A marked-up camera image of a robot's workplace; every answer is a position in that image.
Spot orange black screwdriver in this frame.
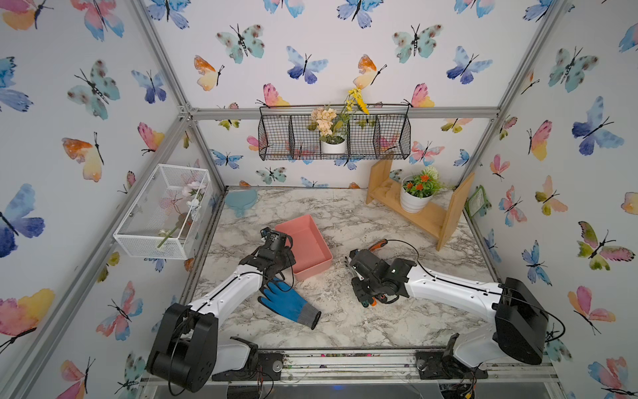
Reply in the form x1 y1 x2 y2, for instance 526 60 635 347
368 239 388 252

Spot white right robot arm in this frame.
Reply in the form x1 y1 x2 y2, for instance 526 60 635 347
347 249 549 367

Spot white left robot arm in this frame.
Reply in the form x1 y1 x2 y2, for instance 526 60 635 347
146 228 296 392

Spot pink storage box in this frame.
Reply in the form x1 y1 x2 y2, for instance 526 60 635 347
275 214 333 281

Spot wooden desktop shelf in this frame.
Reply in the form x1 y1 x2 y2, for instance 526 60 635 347
366 160 475 251

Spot blue grey work glove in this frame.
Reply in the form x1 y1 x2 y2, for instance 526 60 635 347
258 279 322 330

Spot light blue hand mirror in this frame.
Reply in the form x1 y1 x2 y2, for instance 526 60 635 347
224 190 259 218

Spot white flower pot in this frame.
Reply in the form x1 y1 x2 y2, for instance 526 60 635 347
400 176 434 214

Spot pink white artificial flower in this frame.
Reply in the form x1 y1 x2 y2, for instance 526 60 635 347
156 180 206 249

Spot green orange artificial plant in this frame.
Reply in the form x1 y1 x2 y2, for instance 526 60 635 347
402 166 445 199

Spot small white basket pot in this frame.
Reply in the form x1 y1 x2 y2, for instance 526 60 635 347
320 137 347 155

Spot green paper card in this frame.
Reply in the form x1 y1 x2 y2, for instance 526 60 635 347
465 186 492 218

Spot beige yellow artificial flowers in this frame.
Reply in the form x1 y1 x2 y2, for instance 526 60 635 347
307 87 370 143

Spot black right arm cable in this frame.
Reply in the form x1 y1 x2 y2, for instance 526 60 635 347
385 238 567 345

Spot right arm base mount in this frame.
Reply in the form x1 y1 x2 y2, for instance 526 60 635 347
415 333 488 380

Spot white mesh wall basket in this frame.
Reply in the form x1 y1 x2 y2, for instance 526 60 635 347
113 164 214 260

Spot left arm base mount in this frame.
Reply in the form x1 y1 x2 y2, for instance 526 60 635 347
211 337 283 382

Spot black wire wall basket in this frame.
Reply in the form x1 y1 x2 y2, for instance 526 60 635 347
257 103 412 161

